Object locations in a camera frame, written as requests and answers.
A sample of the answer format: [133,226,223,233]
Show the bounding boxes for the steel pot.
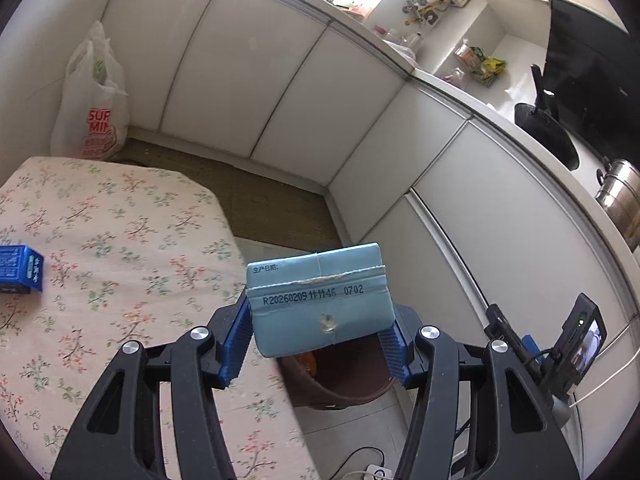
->
[595,157,640,256]

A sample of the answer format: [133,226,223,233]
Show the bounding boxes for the white kitchen cabinets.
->
[102,0,640,461]

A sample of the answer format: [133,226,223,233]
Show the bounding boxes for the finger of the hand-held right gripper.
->
[484,304,532,376]

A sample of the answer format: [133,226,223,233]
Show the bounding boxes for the yellow pipe fitting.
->
[404,0,451,26]

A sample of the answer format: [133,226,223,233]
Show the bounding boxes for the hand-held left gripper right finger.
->
[377,305,571,480]

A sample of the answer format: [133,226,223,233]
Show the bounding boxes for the light blue milk carton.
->
[246,243,396,359]

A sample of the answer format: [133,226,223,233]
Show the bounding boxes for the green yellow snack packet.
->
[472,47,507,88]

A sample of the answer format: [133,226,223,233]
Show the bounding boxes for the black frying pan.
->
[515,64,581,171]

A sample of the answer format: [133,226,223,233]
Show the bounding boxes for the blue cardboard box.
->
[0,245,45,295]

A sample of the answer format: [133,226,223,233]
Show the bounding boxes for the black screen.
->
[545,0,640,166]

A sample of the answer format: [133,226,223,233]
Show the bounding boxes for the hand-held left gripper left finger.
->
[50,295,252,480]

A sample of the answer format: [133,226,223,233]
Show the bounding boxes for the white plastic shopping bag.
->
[50,21,132,161]

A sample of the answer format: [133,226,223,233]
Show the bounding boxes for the brown trash bin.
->
[280,332,416,411]

